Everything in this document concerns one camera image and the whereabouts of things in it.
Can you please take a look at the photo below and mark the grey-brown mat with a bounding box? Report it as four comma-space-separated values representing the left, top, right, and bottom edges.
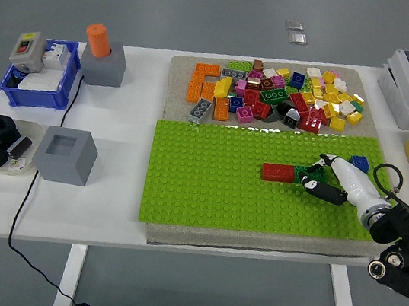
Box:
142, 41, 409, 282

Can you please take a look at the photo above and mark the grey block with round socket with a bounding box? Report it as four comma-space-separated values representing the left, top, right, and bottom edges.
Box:
77, 37, 130, 91

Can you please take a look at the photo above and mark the yellow sloped toy brick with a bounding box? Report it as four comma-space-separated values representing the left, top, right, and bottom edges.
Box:
212, 75, 234, 101

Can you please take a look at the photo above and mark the grey push-button switch box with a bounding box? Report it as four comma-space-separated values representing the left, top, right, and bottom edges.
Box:
7, 27, 50, 75

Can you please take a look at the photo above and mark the black part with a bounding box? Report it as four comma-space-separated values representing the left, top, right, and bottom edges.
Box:
5, 69, 29, 91

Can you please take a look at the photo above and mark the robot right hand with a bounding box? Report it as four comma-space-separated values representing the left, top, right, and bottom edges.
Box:
296, 149, 388, 213

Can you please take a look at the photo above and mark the blue toy brick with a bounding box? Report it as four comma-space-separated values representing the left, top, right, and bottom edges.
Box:
227, 94, 246, 115
347, 154, 371, 174
287, 70, 307, 91

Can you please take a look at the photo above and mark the blue plastic bin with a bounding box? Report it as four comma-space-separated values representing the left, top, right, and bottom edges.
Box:
0, 30, 85, 116

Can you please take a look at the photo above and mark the white wall switch panel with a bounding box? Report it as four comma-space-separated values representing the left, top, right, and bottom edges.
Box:
17, 69, 62, 96

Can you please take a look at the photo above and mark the grey toy brick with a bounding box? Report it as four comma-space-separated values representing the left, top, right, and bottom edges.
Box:
219, 66, 249, 83
186, 95, 215, 126

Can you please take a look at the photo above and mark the metal floor socket plate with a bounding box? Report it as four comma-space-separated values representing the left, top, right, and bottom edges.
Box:
284, 18, 305, 33
286, 30, 308, 46

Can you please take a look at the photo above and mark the beige tray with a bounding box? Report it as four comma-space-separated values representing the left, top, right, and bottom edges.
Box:
0, 116, 47, 180

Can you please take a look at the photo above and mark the lime green toy brick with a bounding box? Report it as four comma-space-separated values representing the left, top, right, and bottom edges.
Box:
226, 59, 254, 73

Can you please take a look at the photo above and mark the large black nut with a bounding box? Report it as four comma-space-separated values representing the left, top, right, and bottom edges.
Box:
0, 114, 22, 151

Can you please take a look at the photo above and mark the black and white toy brick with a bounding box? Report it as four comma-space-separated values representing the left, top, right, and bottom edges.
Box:
284, 107, 305, 131

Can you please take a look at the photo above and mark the black cord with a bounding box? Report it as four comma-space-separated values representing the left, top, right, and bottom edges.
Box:
0, 68, 110, 306

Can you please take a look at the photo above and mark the large red toy brick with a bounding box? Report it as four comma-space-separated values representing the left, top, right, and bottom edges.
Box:
295, 104, 330, 135

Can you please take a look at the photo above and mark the grey block with square recess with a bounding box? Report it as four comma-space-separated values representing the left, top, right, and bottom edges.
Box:
29, 123, 101, 188

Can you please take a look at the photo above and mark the dark green toy brick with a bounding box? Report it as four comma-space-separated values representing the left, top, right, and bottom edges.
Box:
258, 85, 291, 107
292, 164, 328, 187

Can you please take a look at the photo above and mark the green studded baseplate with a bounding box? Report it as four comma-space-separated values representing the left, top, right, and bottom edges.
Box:
136, 104, 402, 259

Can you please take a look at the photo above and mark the white circuit breaker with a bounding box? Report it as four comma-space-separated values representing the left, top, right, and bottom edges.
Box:
40, 40, 70, 72

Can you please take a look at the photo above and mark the orange toy brick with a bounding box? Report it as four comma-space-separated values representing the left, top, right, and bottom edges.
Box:
200, 81, 218, 102
184, 72, 206, 105
194, 61, 222, 79
212, 96, 232, 123

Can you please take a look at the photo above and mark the orange cylinder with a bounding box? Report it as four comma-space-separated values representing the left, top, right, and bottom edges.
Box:
82, 21, 116, 59

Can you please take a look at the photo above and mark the white warning label card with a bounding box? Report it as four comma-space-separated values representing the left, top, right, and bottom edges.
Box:
5, 156, 27, 174

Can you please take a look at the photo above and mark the white table leg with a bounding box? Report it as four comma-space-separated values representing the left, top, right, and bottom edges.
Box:
52, 241, 90, 306
323, 263, 369, 306

